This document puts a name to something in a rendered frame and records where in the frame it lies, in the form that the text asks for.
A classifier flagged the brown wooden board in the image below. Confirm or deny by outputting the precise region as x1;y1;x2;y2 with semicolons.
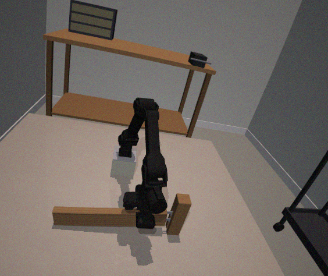
52;206;173;227

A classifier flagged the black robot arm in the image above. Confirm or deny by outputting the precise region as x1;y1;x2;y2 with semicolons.
118;97;168;214

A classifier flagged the brown wooden post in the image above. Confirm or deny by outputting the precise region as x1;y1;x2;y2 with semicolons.
166;193;191;235

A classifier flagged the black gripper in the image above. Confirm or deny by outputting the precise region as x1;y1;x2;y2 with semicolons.
135;184;155;229

